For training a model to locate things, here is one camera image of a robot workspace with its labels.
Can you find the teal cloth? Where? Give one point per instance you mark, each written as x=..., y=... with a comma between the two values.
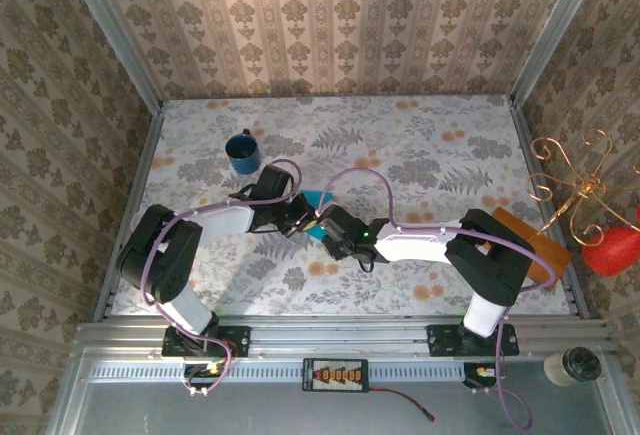
x=316, y=197

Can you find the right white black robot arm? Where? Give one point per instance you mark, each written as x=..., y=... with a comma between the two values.
x=490, y=260

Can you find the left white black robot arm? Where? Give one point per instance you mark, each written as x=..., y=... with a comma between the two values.
x=155, y=260

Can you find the dark blue mug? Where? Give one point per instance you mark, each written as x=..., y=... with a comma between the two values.
x=243, y=160

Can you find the black power distribution board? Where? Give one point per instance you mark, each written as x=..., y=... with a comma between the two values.
x=335, y=375

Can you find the black controller board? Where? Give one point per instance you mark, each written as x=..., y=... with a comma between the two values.
x=200, y=370
x=475, y=372

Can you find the brown wooden board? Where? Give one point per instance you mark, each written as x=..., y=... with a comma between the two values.
x=547, y=255

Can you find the red heart ornament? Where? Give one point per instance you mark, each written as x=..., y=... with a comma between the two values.
x=610, y=250

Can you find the aluminium cross rail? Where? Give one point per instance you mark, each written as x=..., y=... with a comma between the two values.
x=340, y=335

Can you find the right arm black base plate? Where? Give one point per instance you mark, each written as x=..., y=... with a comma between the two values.
x=440, y=342

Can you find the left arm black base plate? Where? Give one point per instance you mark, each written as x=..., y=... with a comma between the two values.
x=235, y=340

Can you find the aluminium side rail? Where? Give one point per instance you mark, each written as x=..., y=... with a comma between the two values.
x=523, y=125
x=139, y=180

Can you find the aluminium corner post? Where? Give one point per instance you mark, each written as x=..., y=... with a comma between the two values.
x=116, y=30
x=552, y=30

